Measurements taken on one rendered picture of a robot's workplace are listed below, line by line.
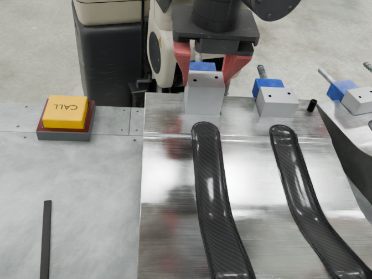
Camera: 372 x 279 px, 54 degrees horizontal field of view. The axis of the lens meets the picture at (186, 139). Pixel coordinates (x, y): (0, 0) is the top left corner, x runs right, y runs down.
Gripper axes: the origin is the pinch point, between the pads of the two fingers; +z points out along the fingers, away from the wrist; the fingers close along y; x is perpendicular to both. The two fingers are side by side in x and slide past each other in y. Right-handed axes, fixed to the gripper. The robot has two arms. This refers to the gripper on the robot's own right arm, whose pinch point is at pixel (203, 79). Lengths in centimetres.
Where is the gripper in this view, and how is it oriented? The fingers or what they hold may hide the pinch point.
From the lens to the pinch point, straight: 51.2
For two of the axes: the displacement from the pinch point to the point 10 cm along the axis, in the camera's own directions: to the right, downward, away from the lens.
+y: 9.9, 0.3, 1.2
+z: -1.1, 6.7, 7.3
